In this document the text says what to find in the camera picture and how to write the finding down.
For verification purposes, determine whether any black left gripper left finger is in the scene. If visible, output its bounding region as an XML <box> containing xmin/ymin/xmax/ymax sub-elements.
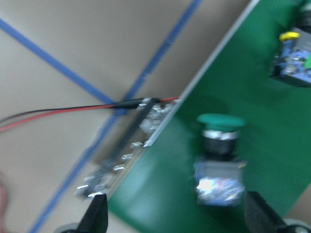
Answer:
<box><xmin>75</xmin><ymin>194</ymin><xmax>108</xmax><ymax>233</ymax></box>

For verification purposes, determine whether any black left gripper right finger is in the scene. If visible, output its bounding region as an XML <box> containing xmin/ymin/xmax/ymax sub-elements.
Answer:
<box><xmin>244</xmin><ymin>191</ymin><xmax>299</xmax><ymax>233</ymax></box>

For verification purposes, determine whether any yellow push button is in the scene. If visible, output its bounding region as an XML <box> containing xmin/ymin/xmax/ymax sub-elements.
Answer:
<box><xmin>268</xmin><ymin>0</ymin><xmax>311</xmax><ymax>87</ymax></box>

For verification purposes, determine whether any green conveyor belt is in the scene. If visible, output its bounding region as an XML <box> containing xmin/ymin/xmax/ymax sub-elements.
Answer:
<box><xmin>74</xmin><ymin>0</ymin><xmax>311</xmax><ymax>233</ymax></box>

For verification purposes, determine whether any green push button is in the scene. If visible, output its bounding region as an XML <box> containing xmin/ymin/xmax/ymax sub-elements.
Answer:
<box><xmin>193</xmin><ymin>113</ymin><xmax>246</xmax><ymax>207</ymax></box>

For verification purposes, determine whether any red black power cable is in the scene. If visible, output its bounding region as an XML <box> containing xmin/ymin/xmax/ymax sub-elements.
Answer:
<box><xmin>0</xmin><ymin>96</ymin><xmax>180</xmax><ymax>133</ymax></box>

